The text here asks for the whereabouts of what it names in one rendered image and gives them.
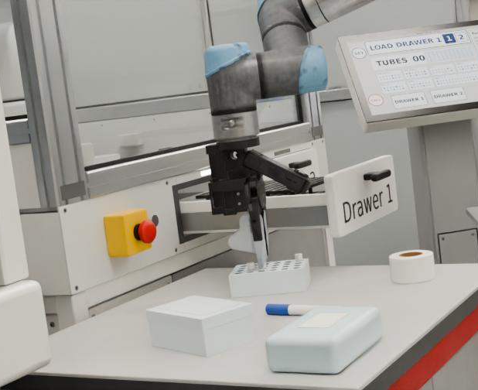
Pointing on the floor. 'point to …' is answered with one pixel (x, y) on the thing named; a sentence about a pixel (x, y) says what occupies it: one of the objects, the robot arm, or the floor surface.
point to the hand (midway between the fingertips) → (265, 258)
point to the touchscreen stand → (446, 191)
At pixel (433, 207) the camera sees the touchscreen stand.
